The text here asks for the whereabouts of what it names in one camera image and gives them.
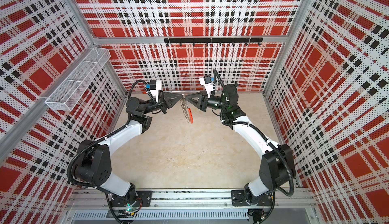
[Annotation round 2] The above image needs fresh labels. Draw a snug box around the black hook rail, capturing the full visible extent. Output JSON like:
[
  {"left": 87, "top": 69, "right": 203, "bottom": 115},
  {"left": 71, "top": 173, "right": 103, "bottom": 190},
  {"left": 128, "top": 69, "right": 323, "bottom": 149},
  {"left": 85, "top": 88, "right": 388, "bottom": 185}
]
[{"left": 164, "top": 37, "right": 263, "bottom": 46}]

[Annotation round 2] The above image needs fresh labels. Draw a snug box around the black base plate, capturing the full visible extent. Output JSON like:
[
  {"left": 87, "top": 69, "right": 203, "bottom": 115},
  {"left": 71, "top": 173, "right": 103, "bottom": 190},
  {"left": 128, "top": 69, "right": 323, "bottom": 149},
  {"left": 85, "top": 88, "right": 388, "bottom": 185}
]
[
  {"left": 110, "top": 190, "right": 153, "bottom": 207},
  {"left": 231, "top": 190, "right": 273, "bottom": 207}
]

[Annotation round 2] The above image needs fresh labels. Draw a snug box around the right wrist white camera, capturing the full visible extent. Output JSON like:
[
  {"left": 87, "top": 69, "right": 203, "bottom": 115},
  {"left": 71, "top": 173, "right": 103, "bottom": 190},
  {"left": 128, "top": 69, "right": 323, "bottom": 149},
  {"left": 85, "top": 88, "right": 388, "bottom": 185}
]
[{"left": 199, "top": 75, "right": 215, "bottom": 98}]

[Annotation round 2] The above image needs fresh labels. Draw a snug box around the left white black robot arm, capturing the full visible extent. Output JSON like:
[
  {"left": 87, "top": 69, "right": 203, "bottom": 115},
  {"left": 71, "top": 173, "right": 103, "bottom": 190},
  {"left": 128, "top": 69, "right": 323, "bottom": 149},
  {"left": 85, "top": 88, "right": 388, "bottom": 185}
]
[{"left": 66, "top": 80, "right": 182, "bottom": 206}]

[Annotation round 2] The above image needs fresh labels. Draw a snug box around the aluminium front rail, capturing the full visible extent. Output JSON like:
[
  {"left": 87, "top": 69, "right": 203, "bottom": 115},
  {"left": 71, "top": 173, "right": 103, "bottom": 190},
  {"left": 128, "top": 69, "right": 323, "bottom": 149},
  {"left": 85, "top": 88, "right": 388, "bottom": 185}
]
[{"left": 65, "top": 189, "right": 320, "bottom": 224}]

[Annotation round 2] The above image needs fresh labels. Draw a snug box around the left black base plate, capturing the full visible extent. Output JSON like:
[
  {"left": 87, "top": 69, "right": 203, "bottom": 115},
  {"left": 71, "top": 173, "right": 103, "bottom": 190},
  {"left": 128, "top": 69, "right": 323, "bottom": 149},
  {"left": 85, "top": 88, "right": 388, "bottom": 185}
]
[{"left": 110, "top": 190, "right": 153, "bottom": 207}]

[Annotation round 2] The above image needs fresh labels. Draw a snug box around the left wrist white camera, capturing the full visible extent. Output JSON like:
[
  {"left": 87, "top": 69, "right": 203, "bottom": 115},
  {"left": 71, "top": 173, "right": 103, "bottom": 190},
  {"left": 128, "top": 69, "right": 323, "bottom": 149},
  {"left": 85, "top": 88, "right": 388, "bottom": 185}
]
[{"left": 145, "top": 80, "right": 162, "bottom": 102}]

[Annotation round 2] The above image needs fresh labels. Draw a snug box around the silver keyring with red handle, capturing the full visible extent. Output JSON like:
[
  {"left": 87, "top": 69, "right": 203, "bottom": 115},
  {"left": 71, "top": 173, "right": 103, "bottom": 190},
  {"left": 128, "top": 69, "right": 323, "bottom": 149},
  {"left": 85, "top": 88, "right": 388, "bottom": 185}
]
[{"left": 180, "top": 94, "right": 193, "bottom": 124}]

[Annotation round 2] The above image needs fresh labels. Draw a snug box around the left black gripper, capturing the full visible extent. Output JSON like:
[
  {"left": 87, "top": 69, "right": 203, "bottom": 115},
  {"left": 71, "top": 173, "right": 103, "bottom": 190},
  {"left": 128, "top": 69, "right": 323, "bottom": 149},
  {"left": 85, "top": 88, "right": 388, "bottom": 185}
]
[{"left": 143, "top": 90, "right": 182, "bottom": 115}]

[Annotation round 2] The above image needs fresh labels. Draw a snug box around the wrist white camera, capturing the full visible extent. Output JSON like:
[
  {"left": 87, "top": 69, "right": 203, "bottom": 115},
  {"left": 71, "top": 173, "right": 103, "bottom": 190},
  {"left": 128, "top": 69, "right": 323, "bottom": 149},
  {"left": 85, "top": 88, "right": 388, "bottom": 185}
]
[
  {"left": 199, "top": 75, "right": 215, "bottom": 98},
  {"left": 145, "top": 80, "right": 162, "bottom": 102}
]

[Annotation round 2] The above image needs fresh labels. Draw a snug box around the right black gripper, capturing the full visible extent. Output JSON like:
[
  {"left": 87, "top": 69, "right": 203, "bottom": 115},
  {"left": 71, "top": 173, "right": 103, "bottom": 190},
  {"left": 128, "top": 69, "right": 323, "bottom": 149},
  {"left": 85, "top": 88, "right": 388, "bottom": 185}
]
[{"left": 186, "top": 92, "right": 228, "bottom": 113}]

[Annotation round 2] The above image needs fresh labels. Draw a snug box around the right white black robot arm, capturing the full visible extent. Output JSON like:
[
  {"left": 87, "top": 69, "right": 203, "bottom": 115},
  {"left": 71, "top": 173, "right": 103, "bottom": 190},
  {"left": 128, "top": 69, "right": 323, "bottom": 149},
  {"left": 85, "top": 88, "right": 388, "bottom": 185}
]
[{"left": 183, "top": 70, "right": 296, "bottom": 206}]

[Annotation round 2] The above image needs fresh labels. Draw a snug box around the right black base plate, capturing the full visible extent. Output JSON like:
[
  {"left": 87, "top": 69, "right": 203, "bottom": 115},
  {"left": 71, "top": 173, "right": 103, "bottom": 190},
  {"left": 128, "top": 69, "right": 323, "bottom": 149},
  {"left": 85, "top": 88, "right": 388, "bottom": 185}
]
[{"left": 231, "top": 190, "right": 273, "bottom": 207}]

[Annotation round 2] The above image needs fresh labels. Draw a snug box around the white wire mesh basket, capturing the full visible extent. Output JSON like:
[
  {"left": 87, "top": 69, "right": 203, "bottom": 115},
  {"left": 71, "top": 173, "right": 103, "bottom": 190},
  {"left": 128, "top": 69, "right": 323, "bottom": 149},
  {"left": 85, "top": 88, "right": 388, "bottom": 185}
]
[{"left": 45, "top": 48, "right": 110, "bottom": 111}]

